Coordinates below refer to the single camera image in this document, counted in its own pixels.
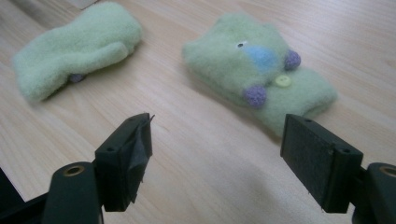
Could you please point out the green fleece glove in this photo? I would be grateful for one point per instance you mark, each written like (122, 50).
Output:
(77, 49)

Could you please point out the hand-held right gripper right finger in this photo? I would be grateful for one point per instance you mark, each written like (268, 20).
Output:
(314, 161)

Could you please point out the green plush toy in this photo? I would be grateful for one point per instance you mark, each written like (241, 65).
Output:
(252, 68)

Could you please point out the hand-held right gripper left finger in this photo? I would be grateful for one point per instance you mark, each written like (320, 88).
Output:
(124, 161)

